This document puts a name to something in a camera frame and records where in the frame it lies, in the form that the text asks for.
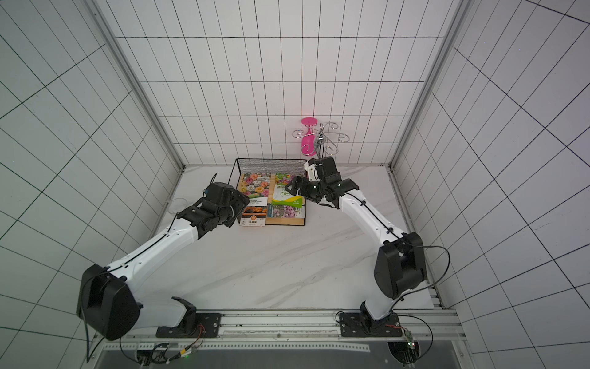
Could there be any orange flower seed bag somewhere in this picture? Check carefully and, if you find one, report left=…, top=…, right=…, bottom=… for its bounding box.
left=239, top=206, right=267, bottom=228

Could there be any black wire wooden shelf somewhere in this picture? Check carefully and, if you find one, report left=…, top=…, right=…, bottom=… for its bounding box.
left=229, top=158, right=307, bottom=227

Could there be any purple flower seed bag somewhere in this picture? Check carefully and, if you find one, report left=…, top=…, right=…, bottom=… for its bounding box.
left=269, top=204, right=305, bottom=219

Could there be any mixed flower seed bag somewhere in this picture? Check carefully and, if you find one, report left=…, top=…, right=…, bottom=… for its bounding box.
left=238, top=172, right=273, bottom=207

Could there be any green zinnia seed bag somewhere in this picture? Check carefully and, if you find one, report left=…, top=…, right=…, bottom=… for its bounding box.
left=271, top=173, right=304, bottom=208

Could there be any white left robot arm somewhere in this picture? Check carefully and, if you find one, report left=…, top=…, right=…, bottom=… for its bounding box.
left=77, top=182, right=250, bottom=341

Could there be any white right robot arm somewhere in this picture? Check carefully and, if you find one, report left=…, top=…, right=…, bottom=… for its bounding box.
left=286, top=176, right=427, bottom=327

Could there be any clear plastic cup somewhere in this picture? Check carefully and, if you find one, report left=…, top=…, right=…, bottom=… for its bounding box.
left=167, top=198, right=188, bottom=215

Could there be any chrome glass holder stand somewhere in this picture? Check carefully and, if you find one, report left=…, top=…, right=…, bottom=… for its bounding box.
left=292, top=122, right=350, bottom=158

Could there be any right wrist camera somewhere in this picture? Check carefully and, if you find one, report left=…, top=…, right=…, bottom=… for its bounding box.
left=304, top=157, right=338, bottom=181

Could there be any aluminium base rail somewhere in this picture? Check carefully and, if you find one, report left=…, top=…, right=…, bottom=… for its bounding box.
left=97, top=309, right=466, bottom=356

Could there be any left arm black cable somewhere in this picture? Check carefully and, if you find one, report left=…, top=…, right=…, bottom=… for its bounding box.
left=77, top=211, right=185, bottom=365

